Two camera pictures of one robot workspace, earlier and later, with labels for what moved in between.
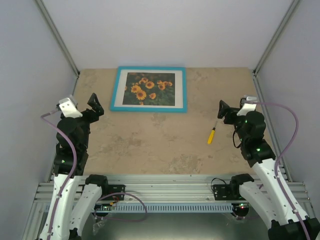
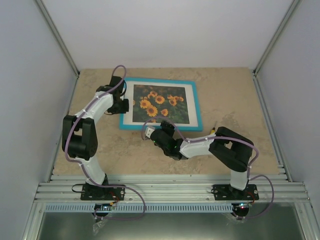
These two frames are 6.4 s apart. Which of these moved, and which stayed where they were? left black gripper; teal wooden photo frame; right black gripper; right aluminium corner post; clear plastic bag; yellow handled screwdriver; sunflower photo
Moved: sunflower photo; left black gripper; teal wooden photo frame; right black gripper
Stayed: yellow handled screwdriver; clear plastic bag; right aluminium corner post
